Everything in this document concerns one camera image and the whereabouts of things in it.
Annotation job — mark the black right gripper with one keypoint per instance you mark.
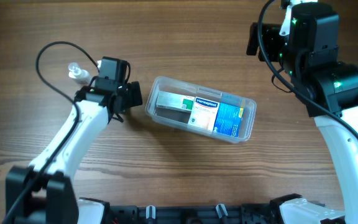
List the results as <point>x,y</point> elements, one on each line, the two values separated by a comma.
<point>270,35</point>

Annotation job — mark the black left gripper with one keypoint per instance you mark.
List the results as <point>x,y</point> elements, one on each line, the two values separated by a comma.
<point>134,94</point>

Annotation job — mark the white green medicine box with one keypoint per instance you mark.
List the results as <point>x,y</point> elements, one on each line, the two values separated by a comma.
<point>173,101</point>

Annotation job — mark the small white plastic bottle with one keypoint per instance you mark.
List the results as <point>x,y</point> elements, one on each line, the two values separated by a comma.
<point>78,75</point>

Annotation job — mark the white Hansaplast plaster box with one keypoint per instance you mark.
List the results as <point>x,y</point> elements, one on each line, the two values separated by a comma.
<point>204,113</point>

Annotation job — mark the clear plastic container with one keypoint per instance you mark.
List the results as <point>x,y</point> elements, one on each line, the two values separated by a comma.
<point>179,119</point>

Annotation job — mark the blue cough drops box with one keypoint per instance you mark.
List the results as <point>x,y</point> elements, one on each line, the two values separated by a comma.
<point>228,120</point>

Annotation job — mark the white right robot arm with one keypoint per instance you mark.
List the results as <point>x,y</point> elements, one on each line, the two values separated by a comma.
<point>302,54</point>

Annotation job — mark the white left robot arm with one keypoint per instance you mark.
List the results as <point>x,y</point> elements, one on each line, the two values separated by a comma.
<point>43,191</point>

